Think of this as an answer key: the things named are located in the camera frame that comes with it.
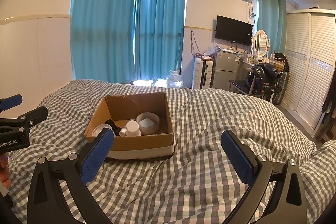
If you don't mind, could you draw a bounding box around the white plastic bottle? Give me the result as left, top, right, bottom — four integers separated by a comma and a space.
120, 120, 141, 137

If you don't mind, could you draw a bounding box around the white tape roll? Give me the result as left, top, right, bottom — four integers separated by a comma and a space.
136, 112, 160, 135

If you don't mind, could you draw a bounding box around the person's hand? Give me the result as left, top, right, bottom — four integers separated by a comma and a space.
0, 153, 11, 189

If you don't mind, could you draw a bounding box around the clear round plastic lid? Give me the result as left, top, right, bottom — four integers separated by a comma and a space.
92, 124, 112, 137

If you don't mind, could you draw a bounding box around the grey checked duvet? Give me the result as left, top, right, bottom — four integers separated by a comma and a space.
9, 80, 335, 223

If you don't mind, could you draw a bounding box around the black object in box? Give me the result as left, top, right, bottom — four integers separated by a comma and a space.
105, 119, 121, 136

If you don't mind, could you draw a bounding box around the brown cardboard box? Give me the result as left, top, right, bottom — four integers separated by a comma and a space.
85, 92, 175, 160

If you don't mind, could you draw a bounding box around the black clothes pile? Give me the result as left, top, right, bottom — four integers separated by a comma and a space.
244, 53, 289, 105

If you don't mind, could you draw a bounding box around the black chair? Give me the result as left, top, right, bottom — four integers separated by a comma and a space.
228, 79, 255, 96

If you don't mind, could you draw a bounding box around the blue curtain left panel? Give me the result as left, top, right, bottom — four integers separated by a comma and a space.
70, 0, 135, 83

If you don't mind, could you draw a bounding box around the blue curtain panel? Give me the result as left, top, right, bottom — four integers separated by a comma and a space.
134, 0, 185, 80
70, 0, 135, 83

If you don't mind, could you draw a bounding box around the white louvred wardrobe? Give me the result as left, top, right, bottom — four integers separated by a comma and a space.
281, 9, 335, 137

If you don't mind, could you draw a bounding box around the grey mini fridge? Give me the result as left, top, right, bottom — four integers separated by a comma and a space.
211, 50, 240, 90

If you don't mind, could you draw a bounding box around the white suitcase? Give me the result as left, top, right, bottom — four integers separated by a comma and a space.
191, 57, 213, 89

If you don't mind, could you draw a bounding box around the clear water jug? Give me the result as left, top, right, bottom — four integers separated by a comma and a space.
166, 70, 183, 89

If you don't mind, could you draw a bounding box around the white oval vanity mirror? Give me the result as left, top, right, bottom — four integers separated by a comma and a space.
251, 30, 270, 58

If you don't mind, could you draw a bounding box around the blue curtain middle panel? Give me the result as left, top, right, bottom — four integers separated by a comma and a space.
134, 0, 185, 80

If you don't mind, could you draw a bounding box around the blue curtain right window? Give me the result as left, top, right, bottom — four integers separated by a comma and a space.
257, 0, 286, 53

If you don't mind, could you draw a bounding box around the black wall television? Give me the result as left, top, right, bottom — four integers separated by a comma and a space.
215, 15, 253, 46

